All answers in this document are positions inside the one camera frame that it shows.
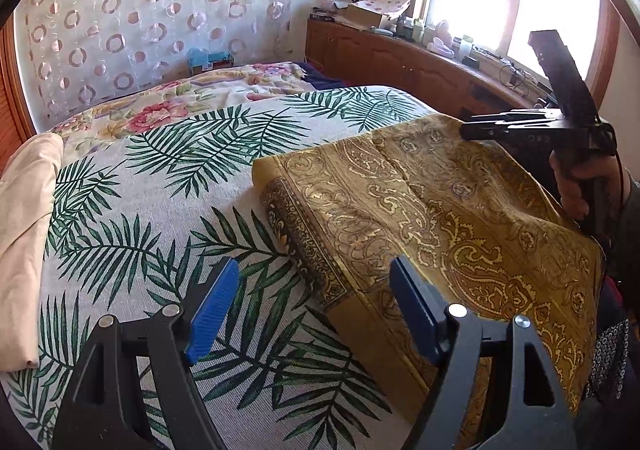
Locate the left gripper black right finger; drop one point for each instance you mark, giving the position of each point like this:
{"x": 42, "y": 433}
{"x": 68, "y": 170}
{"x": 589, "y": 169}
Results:
{"x": 524, "y": 407}

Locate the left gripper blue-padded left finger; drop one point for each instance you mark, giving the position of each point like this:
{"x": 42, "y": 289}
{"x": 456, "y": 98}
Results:
{"x": 103, "y": 405}

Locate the wooden louvered wardrobe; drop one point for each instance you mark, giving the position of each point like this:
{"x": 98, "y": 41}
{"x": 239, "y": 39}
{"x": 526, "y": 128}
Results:
{"x": 15, "y": 121}

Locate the folded beige cloth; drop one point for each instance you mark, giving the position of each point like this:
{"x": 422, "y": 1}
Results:
{"x": 27, "y": 197}

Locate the white circle-pattern sheer curtain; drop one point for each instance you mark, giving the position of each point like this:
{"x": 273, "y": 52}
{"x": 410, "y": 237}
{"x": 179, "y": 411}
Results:
{"x": 75, "y": 54}

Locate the wooden side cabinet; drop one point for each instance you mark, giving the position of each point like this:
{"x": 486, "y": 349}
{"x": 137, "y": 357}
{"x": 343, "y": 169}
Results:
{"x": 364, "y": 58}

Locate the blue toy at bed head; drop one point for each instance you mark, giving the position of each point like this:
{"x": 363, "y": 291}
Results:
{"x": 200, "y": 60}

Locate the person's right hand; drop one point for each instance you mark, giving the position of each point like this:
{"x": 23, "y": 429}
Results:
{"x": 572, "y": 180}

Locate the floral pink quilt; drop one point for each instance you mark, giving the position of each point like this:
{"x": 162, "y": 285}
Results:
{"x": 100, "y": 126}

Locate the navy blue blanket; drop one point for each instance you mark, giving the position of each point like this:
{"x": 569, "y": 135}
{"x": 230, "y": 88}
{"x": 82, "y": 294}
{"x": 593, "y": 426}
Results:
{"x": 318, "y": 80}

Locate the cardboard box on cabinet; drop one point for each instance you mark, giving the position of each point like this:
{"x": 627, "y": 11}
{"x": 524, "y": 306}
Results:
{"x": 376, "y": 13}

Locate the mustard paisley print garment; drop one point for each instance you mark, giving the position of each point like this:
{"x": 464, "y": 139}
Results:
{"x": 471, "y": 222}

